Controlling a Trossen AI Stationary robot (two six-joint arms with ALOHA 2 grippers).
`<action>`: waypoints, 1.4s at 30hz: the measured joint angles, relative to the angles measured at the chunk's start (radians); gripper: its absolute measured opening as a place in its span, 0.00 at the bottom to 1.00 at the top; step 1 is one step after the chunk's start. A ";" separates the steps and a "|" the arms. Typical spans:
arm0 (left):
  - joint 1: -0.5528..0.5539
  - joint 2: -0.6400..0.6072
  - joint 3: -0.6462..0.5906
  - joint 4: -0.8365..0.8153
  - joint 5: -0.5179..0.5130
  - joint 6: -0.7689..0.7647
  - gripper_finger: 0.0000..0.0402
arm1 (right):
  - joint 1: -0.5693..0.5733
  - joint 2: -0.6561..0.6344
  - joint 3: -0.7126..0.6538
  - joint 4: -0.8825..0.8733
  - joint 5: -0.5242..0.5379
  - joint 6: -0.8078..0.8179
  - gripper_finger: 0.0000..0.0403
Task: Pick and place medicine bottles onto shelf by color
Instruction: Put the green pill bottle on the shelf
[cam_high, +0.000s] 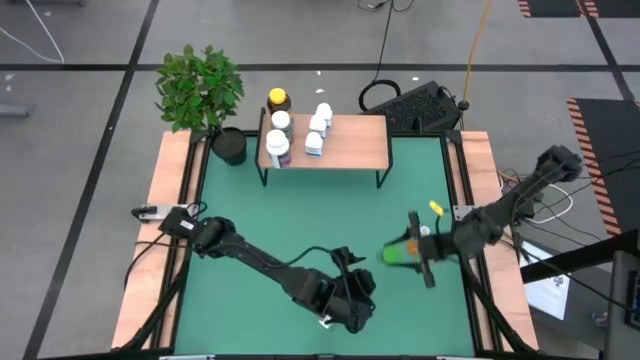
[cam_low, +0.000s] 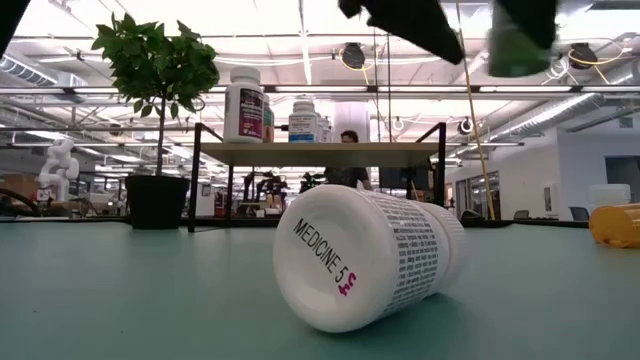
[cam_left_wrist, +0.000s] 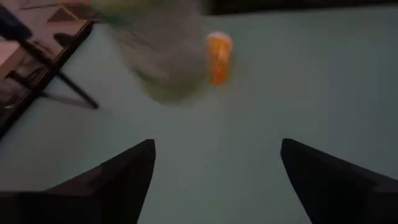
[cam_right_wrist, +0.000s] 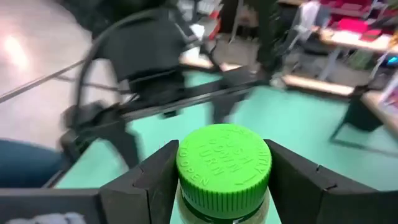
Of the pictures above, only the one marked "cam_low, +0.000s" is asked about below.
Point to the silver ceiling air duct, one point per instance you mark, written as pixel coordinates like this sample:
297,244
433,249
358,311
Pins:
550,117
25,72

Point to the black background robot arm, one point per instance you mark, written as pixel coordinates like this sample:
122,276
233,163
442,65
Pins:
310,181
270,184

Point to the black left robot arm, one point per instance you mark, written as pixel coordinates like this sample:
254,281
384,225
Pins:
10,20

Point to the green cap bottle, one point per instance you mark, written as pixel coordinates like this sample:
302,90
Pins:
515,62

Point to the wooden shelf black legs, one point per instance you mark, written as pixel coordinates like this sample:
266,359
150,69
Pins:
325,155

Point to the green table mat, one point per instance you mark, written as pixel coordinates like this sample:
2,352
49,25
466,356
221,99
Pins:
150,300

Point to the orange pill vial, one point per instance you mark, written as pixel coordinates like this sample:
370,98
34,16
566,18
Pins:
617,227

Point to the clear jar flower label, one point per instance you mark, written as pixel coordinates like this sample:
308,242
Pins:
269,125

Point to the potted green plant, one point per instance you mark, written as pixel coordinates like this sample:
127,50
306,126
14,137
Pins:
155,70

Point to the white bottle purple label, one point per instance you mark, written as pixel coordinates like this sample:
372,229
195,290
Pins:
237,110

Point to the black monitor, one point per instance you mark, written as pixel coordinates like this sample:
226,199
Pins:
400,178

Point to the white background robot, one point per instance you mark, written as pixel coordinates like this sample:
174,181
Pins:
59,167

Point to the white Medicine 5 bottle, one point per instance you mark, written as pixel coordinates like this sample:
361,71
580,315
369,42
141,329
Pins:
350,260

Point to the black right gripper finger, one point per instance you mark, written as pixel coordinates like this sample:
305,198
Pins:
535,15
405,20

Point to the person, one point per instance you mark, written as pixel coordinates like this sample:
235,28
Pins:
348,136

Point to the black aluminium rig frame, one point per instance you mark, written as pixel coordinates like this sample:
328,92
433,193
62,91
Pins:
500,223

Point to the dark office chair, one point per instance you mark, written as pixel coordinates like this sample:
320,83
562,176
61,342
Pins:
580,214

